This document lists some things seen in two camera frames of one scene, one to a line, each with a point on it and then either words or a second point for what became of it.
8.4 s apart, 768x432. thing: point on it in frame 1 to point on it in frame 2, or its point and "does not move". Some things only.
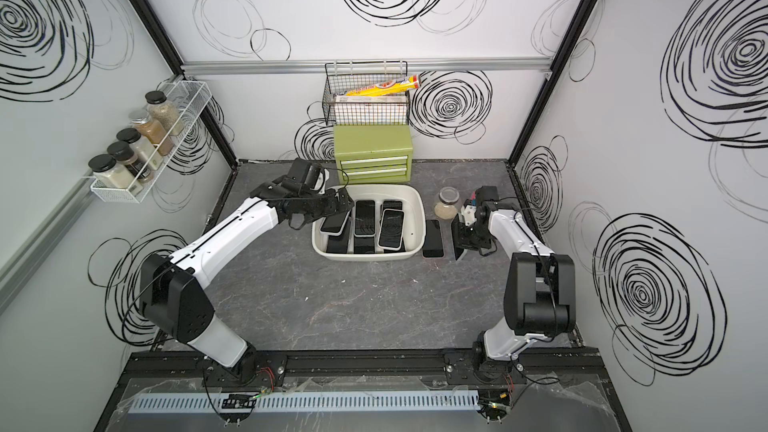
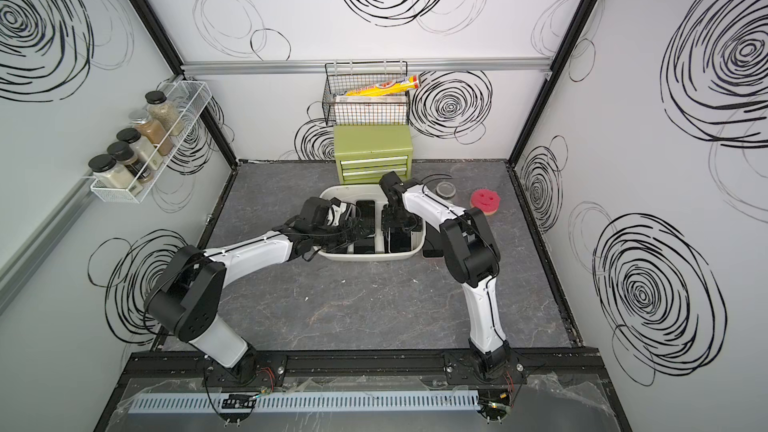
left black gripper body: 319,205 to 334,236
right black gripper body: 468,235 to 400,220
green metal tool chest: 373,153 does not move
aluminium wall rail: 415,65 does not move
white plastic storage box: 386,223 does not move
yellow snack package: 386,87 does not move
